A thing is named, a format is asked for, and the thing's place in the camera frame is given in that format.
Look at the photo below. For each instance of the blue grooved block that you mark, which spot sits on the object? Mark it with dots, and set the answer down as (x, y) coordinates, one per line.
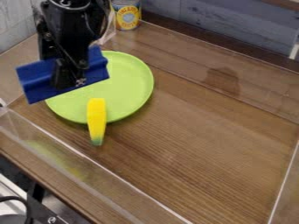
(35, 76)

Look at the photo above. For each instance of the green round plate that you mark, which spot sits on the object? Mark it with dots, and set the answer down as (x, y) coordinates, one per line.
(125, 90)

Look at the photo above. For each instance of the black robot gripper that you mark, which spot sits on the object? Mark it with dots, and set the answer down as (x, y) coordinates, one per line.
(68, 25)

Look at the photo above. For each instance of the yellow toy banana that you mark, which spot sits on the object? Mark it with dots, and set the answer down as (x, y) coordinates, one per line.
(96, 119)

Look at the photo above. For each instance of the clear acrylic corner bracket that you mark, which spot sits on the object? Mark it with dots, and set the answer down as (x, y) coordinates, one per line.
(109, 28)

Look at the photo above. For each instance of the clear acrylic tray wall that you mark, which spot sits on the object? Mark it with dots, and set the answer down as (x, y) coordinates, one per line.
(104, 198)

